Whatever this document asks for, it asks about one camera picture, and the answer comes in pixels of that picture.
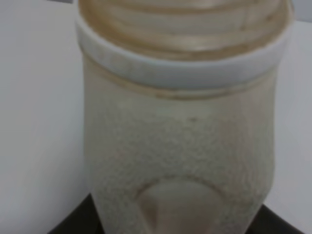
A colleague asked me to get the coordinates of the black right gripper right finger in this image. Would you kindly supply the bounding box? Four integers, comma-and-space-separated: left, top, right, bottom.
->
246, 205, 304, 234

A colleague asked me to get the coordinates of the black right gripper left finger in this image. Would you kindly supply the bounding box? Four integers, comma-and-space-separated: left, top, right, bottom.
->
48, 195, 105, 234

